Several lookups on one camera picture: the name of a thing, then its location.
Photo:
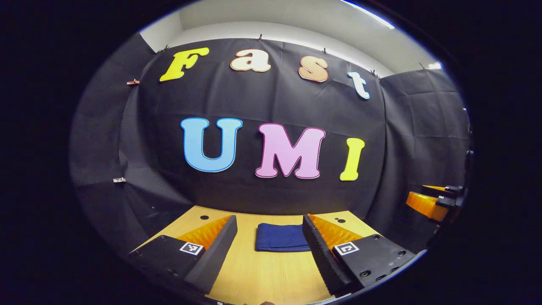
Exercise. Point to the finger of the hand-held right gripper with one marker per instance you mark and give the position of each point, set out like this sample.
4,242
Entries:
427,205
449,189

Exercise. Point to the black backdrop cloth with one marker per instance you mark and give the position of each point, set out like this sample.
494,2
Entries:
271,101

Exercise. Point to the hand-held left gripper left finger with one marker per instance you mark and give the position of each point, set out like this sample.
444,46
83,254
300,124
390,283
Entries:
216,258

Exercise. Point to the white cloth clip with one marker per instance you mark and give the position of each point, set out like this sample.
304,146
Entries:
119,180

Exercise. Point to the blue denim jeans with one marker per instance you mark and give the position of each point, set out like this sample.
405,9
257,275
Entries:
279,237

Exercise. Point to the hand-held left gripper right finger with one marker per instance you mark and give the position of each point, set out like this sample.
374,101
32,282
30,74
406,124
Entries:
324,260

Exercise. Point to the red cloth clip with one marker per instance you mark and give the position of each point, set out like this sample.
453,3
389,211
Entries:
133,81

